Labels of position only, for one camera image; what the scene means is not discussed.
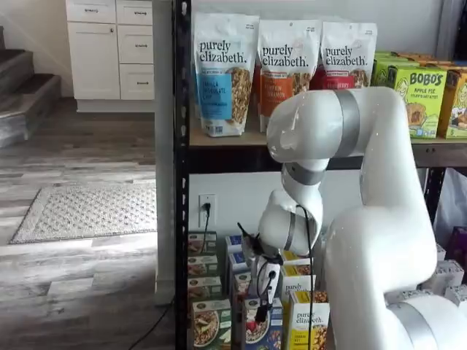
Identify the orange label granola bag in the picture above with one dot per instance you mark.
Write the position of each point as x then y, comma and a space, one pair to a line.
284, 54

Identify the orange snack box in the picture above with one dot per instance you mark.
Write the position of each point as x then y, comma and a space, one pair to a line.
445, 65

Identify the red label granola bag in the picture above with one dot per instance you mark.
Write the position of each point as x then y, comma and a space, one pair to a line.
346, 54

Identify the green oatmeal cereal box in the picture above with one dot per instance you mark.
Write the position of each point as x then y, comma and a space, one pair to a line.
211, 324
200, 243
204, 288
202, 267

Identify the yellow purely elizabeth box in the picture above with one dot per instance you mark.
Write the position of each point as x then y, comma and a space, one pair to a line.
295, 282
303, 321
293, 256

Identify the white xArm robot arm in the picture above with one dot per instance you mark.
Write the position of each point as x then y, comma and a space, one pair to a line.
383, 255

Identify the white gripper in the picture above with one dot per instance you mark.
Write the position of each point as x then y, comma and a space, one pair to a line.
273, 280

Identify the yellow Bobo's snack box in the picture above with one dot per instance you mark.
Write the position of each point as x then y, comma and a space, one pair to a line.
456, 109

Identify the white wall outlet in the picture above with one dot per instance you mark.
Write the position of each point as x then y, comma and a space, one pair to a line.
211, 200

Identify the white drawer cabinet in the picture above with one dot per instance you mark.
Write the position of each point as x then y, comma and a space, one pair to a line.
95, 58

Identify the dark wooden staircase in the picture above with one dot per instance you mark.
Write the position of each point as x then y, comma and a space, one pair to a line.
22, 91

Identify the blue label granola bag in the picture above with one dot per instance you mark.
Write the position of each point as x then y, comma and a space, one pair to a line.
219, 54

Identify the green Bobo's apple pie box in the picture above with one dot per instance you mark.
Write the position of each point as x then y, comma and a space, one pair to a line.
427, 109

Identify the light wooden shelf board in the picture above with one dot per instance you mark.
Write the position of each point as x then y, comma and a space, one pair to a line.
237, 140

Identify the purple package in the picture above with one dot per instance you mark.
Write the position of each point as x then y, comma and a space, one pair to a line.
460, 244

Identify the blue and white cereal box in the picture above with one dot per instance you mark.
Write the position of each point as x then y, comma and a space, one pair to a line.
241, 284
233, 242
237, 259
271, 335

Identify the black metal shelving rack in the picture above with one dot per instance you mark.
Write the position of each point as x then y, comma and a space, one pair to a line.
180, 182

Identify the grey patterned floor rug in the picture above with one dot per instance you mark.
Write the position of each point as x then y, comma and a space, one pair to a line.
91, 211

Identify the white plastic bag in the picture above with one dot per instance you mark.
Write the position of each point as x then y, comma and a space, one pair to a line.
454, 204

